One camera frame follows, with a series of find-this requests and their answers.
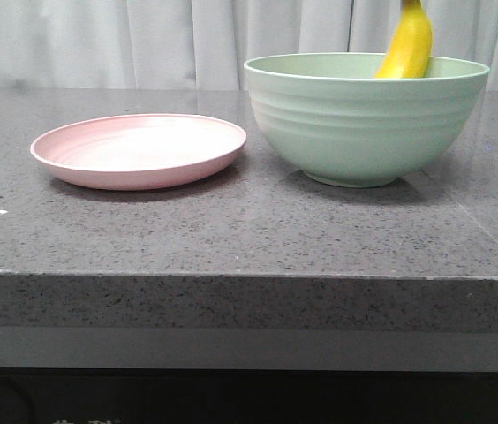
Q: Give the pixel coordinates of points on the pink plate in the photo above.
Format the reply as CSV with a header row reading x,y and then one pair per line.
x,y
139,152

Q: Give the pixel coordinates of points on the green bowl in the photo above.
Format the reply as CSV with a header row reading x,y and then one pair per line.
x,y
329,116

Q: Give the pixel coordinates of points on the white curtain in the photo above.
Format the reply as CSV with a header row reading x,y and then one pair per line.
x,y
175,44

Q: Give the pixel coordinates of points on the yellow banana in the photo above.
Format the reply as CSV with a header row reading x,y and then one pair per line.
x,y
410,47

